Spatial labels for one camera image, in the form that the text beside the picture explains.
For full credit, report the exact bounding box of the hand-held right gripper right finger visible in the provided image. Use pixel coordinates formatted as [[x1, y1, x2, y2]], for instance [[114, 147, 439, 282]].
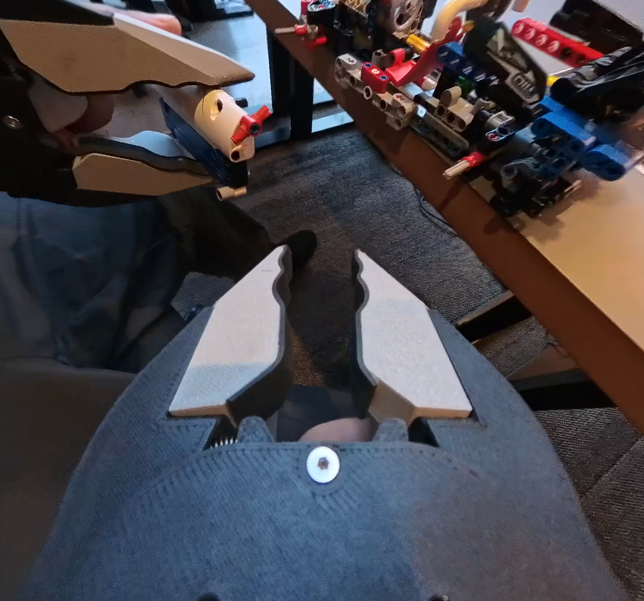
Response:
[[352, 249, 474, 427]]

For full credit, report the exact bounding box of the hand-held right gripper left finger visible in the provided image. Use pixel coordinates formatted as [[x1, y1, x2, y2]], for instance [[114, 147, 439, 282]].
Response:
[[168, 245, 296, 424]]

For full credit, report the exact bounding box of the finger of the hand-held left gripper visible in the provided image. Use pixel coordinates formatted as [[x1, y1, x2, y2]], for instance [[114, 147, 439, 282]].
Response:
[[0, 12, 256, 95], [72, 131, 218, 197]]

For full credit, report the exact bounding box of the white and blue toy panel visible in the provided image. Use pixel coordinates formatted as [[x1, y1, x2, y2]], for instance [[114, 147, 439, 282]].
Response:
[[160, 87, 272, 202]]

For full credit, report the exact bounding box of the toy brick car model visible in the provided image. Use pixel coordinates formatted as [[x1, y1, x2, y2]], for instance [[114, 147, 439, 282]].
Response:
[[276, 0, 644, 218]]

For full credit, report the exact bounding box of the black desk leg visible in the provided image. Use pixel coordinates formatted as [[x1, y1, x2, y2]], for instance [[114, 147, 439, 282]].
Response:
[[266, 28, 354, 143]]

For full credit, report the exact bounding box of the person's left hand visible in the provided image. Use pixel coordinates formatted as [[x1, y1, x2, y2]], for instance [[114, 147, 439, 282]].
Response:
[[50, 9, 183, 147]]

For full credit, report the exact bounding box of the person's black shoe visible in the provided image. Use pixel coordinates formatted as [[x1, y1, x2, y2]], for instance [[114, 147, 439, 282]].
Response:
[[288, 230, 319, 271]]

